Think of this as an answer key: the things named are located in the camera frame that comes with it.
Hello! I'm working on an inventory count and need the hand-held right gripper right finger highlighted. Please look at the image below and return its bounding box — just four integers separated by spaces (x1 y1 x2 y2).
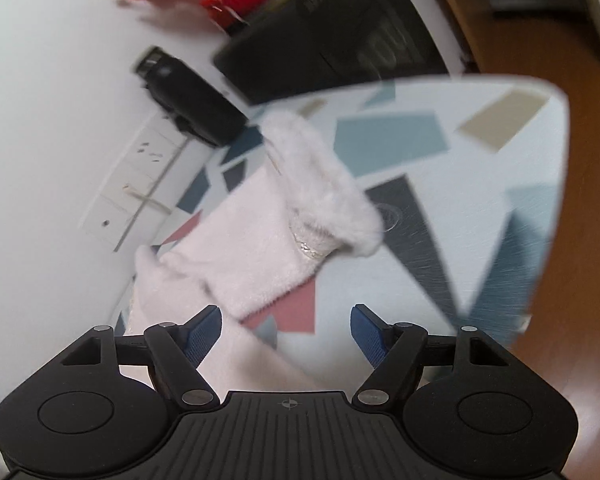
350 303 512 409

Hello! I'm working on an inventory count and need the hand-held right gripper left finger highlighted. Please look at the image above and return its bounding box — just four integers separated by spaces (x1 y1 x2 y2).
61 304 224 409

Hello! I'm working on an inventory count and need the white fluffy sweater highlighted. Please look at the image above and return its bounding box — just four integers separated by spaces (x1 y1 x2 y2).
115 110 386 392

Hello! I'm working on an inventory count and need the geometric patterned table mat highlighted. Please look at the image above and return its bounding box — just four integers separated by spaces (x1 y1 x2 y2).
107 74 572 392

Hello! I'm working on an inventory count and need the black device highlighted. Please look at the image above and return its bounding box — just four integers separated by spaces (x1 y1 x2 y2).
131 46 247 147

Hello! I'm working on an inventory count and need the black microwave oven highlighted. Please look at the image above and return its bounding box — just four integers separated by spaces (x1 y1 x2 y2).
212 0 452 107

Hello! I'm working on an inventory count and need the white wall outlet panel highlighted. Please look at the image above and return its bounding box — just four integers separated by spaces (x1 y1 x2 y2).
79 110 189 254

